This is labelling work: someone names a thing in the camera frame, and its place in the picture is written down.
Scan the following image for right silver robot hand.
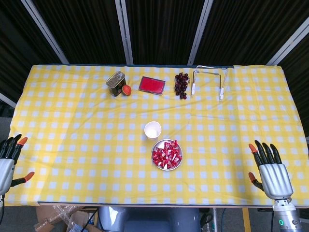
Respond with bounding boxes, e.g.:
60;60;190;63
248;140;294;200

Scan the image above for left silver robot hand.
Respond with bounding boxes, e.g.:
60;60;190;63
0;134;35;195

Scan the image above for metal bowl of red candies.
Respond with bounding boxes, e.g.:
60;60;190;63
151;139;183;172

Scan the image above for white paper cup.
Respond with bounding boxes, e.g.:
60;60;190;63
144;121;162;140

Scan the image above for brown cardboard box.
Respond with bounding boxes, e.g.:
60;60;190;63
33;205;99;232

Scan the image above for metal table leg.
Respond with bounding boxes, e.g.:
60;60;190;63
211;207;219;232

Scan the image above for yellow white checked tablecloth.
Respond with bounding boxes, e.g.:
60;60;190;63
4;64;309;207

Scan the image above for black pleated curtain panel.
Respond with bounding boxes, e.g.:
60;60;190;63
31;0;128;65
277;31;309;138
125;0;206;65
195;0;309;65
0;0;61;97

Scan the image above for dark red grape bunch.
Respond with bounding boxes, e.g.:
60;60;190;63
174;72;190;100

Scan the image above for grey robot torso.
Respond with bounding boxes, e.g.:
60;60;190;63
97;206;201;232

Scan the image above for dark green luncheon meat can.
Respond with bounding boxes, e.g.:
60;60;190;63
106;71;126;97

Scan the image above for silver partition post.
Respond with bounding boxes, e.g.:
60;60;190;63
20;0;70;64
266;16;309;66
187;0;214;65
0;93;17;108
114;0;134;65

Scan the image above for metal wire stand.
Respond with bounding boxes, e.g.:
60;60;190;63
190;65;229;102

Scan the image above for red ink pad black frame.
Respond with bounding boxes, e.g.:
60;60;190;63
138;76;167;96

